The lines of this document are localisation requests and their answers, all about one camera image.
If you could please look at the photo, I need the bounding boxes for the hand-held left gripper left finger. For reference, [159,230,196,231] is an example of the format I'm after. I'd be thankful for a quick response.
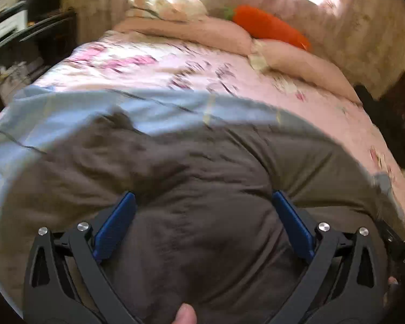
[23,191,146,324]

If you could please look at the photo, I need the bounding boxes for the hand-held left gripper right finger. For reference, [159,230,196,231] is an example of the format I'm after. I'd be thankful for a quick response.
[272,191,390,324]

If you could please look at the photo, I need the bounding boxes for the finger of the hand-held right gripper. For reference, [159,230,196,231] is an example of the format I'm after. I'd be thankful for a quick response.
[376,220,405,248]

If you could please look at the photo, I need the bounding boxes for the brown hooded puffer jacket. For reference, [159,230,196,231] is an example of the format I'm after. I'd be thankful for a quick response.
[0,108,405,324]

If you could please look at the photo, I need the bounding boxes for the person's left hand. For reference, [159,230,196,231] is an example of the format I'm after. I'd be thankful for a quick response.
[174,303,199,324]

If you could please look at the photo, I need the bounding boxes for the blue striped bed sheet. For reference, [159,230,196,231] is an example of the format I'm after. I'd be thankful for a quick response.
[0,86,392,217]

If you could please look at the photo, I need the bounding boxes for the pink pillow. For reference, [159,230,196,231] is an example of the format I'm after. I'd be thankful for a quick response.
[113,15,254,56]
[256,39,364,105]

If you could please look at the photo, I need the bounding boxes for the small white cloth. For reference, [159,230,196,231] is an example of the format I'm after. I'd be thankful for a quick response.
[250,40,271,72]

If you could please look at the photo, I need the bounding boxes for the pink cartoon print bed sheet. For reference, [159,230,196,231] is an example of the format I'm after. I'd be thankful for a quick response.
[0,30,405,244]

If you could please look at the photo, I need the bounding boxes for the black shelf with items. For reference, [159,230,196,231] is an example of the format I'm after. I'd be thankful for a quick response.
[0,7,79,89]

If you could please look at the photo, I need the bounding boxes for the orange carrot plush pillow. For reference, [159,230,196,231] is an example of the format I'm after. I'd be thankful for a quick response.
[223,5,313,53]

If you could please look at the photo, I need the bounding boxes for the sheer floral curtain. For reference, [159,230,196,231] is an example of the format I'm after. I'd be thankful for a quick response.
[209,0,405,89]

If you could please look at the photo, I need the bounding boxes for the beige floral side curtain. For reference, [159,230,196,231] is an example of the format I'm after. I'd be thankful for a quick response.
[62,0,133,45]

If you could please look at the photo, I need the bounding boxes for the white printer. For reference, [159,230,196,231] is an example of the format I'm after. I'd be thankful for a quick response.
[0,9,29,55]

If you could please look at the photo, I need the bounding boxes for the floral print pillow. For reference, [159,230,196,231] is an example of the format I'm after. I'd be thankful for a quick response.
[126,0,208,21]

